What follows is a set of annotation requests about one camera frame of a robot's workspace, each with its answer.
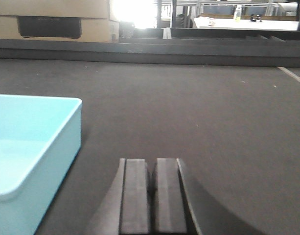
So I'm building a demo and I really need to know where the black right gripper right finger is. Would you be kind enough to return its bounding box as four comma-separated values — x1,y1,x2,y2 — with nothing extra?
152,158,240,235

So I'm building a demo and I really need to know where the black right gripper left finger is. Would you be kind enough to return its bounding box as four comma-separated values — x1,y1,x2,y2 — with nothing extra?
88,158,151,235

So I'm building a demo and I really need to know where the light teal plastic bin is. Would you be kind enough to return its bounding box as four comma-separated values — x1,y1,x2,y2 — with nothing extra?
0,94,82,235

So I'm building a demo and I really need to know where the black conveyor belt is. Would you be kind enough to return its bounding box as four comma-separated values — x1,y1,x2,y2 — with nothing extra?
0,40,300,235

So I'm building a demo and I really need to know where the white background table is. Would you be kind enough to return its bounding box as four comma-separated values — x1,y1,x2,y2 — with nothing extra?
194,17,299,31

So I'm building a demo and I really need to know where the yellow bottle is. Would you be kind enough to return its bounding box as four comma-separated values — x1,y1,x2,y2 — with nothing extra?
233,4,242,22

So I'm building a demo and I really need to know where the cardboard box with handle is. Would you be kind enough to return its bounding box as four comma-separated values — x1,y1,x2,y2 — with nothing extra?
0,0,119,43

